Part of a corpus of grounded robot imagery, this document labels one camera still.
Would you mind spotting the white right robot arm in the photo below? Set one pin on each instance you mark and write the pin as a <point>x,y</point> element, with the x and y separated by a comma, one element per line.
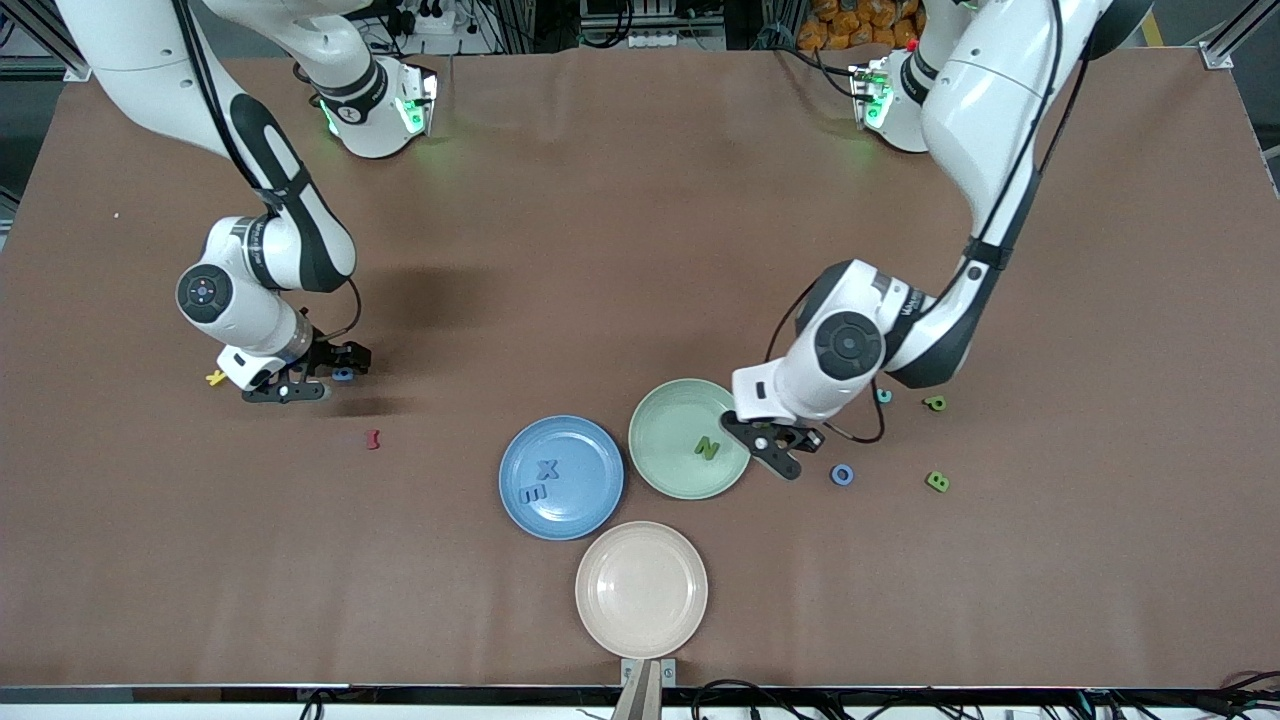
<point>250,310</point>

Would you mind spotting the blue foam letter X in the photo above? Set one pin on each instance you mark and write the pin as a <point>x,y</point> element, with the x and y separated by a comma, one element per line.
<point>548,469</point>

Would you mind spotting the white power strip black plugs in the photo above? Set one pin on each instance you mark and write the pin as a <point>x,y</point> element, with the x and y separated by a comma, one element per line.
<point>420,18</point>

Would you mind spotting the beige plate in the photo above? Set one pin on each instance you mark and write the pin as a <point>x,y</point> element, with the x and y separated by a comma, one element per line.
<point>641,590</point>

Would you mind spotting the green foam letter N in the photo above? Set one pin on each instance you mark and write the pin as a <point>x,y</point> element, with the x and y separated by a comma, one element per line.
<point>707,448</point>

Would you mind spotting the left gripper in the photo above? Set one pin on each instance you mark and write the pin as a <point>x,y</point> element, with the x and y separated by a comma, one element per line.
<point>806,436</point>

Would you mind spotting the aluminium frame post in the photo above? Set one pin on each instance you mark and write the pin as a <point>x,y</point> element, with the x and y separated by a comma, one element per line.
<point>40,45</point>
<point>1225,40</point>

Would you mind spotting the blue foam letter O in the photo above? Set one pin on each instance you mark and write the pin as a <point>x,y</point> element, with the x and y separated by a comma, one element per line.
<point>842,475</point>

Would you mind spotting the blue plate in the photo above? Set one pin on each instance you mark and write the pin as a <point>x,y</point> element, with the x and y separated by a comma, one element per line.
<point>561,478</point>

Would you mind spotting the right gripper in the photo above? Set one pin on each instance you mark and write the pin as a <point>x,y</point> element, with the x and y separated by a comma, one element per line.
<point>325,354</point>

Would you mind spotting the bag of orange items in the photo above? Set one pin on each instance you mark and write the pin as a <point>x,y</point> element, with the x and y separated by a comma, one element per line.
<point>845,25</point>

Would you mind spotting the green plate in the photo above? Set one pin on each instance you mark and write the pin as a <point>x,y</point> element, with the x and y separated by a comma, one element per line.
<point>670,440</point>

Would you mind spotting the blue foam letter E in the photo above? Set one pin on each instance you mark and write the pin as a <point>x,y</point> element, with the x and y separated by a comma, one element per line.
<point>533,494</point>

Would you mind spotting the green foam letter B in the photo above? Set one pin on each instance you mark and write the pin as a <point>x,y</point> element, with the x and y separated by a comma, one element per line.
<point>937,481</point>

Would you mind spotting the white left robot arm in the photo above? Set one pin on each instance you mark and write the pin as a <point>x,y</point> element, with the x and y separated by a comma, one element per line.
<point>980,100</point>

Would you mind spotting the grey metal bracket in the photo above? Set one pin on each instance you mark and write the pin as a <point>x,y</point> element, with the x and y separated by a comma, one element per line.
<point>648,675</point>

